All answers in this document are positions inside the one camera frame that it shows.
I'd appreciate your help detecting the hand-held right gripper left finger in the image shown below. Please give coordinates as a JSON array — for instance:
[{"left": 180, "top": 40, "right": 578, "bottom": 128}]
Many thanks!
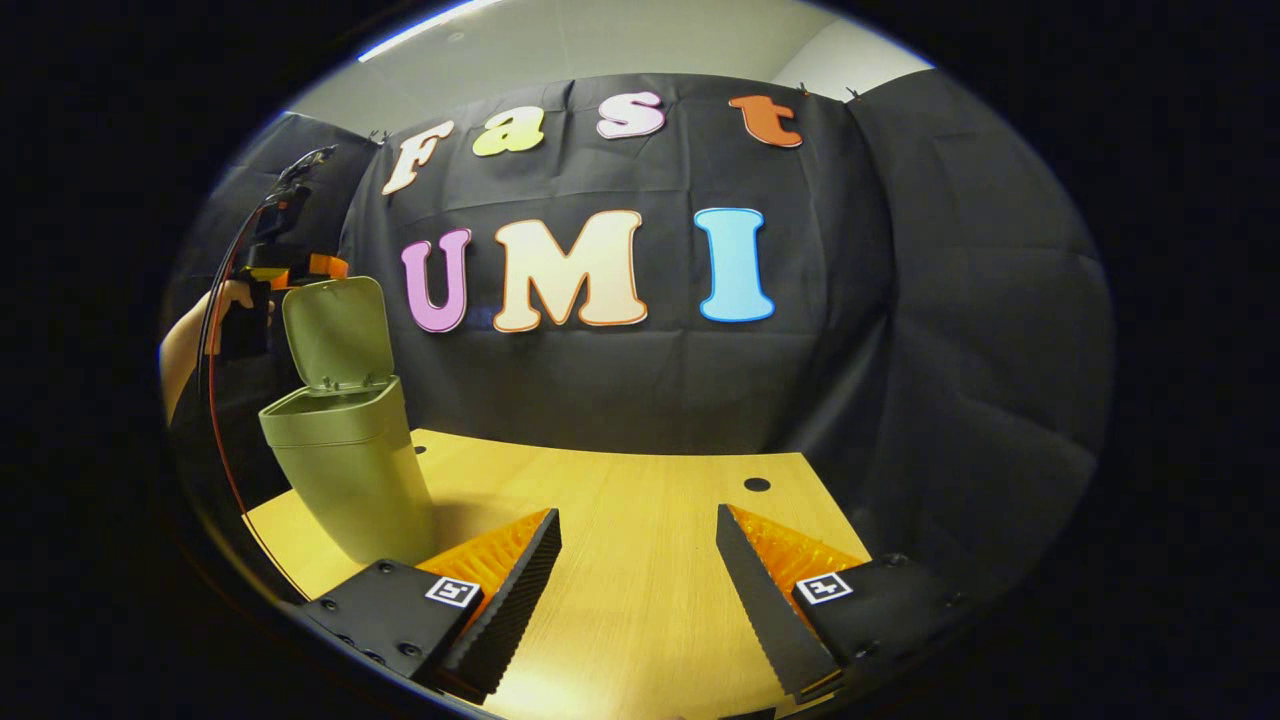
[{"left": 295, "top": 508, "right": 563, "bottom": 706}]

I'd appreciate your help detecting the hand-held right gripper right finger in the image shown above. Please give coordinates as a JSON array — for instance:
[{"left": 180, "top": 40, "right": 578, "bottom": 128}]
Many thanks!
[{"left": 714, "top": 504, "right": 986, "bottom": 706}]

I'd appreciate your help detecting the wooden desktop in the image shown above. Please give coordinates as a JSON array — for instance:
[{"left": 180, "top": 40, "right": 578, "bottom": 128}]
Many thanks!
[{"left": 242, "top": 428, "right": 871, "bottom": 720}]

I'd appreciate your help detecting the black backdrop cloth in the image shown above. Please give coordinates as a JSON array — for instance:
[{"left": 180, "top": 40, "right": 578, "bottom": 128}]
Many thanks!
[{"left": 165, "top": 70, "right": 1116, "bottom": 601}]

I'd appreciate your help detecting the pale green garbage bin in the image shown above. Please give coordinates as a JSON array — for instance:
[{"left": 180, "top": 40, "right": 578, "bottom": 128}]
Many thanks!
[{"left": 258, "top": 276, "right": 438, "bottom": 566}]

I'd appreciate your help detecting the black cable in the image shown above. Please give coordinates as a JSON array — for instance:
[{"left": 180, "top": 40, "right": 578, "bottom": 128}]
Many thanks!
[{"left": 196, "top": 150, "right": 336, "bottom": 401}]

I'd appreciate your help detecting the red cable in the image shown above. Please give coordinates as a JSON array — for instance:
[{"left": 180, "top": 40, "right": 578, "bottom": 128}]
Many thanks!
[{"left": 205, "top": 200, "right": 269, "bottom": 516}]

